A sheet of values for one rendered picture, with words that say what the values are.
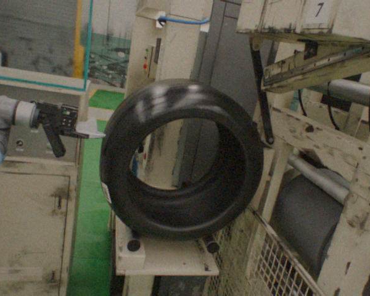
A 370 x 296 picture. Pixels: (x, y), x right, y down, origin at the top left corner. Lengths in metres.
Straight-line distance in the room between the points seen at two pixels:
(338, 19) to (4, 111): 0.89
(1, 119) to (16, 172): 0.71
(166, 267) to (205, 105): 0.60
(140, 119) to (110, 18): 9.10
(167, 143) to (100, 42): 8.68
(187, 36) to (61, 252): 1.29
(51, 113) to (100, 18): 8.96
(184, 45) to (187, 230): 0.70
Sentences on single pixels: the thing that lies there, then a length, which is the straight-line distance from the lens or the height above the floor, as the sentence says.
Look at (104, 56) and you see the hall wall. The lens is 10.01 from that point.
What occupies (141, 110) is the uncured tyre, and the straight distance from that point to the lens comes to 0.97.
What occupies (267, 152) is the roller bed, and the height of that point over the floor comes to 1.19.
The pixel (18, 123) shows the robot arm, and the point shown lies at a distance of 1.07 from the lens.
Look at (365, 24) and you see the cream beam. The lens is 0.87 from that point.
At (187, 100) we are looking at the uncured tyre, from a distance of 0.97.
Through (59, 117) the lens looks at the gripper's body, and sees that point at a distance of 1.04.
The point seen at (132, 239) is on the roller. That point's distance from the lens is 1.14.
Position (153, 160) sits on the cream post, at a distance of 1.40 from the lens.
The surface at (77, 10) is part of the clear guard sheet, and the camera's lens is 1.60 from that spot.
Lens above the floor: 1.56
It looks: 17 degrees down
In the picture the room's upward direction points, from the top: 11 degrees clockwise
